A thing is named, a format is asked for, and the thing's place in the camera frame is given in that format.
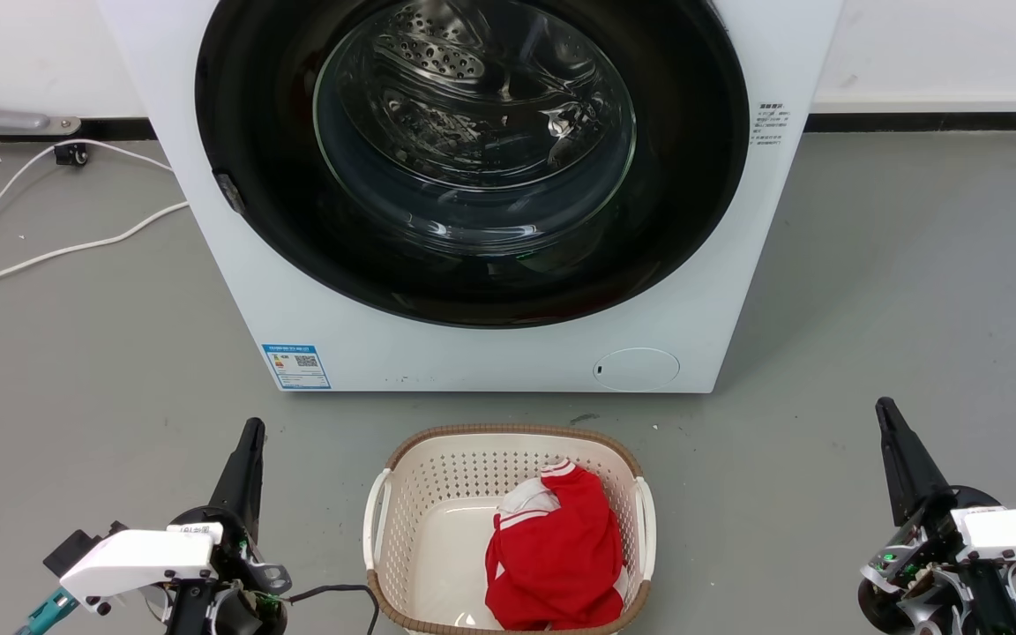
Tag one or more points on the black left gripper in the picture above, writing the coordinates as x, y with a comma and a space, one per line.
235, 564

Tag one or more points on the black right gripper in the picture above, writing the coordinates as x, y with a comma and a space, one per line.
922, 573

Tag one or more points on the black round glass washer door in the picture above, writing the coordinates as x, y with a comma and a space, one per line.
252, 132

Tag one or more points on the white front-load washing machine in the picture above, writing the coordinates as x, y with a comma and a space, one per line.
473, 362

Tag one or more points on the blue energy label sticker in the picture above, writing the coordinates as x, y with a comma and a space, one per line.
296, 367

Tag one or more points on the beige plastic laundry basket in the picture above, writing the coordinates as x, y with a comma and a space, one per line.
437, 547

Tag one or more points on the teal connector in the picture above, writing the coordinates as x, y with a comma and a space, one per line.
48, 610

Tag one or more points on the round white filter cover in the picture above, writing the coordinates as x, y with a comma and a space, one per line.
640, 369

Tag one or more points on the red and white garment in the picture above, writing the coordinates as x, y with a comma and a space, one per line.
556, 556

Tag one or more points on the small black caster wheel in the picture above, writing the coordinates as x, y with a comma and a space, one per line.
72, 154

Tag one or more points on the steel perforated washer drum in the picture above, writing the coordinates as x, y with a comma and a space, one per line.
437, 53

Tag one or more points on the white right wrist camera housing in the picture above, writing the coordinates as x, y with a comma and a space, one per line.
1015, 534

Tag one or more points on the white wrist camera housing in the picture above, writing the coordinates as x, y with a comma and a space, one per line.
1015, 534
138, 557

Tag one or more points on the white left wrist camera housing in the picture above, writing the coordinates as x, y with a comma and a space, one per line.
138, 557

